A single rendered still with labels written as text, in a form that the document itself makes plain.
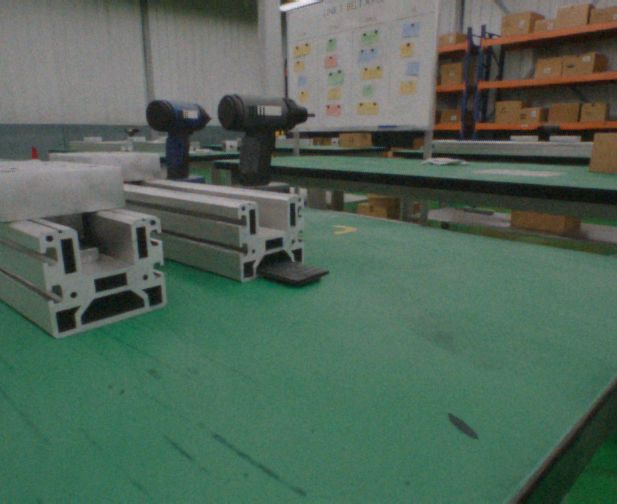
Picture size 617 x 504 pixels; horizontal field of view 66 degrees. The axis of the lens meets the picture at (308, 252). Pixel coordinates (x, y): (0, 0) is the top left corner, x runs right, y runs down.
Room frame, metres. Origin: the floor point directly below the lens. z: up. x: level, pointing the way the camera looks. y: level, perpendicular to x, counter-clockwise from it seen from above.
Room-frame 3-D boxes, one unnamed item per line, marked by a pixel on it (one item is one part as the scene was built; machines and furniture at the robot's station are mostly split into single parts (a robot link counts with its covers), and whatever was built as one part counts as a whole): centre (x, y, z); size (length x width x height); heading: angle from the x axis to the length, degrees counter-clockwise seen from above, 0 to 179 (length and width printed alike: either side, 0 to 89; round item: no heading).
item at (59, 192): (0.48, 0.28, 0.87); 0.16 x 0.11 x 0.07; 48
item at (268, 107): (0.87, 0.06, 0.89); 0.20 x 0.08 x 0.22; 132
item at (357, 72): (3.92, -0.37, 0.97); 1.50 x 0.50 x 1.95; 43
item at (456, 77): (11.64, -2.70, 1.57); 2.83 x 0.98 x 3.14; 43
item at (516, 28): (9.44, -4.74, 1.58); 2.83 x 0.98 x 3.15; 43
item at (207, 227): (0.79, 0.33, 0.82); 0.80 x 0.10 x 0.09; 48
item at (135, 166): (0.79, 0.33, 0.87); 0.16 x 0.11 x 0.07; 48
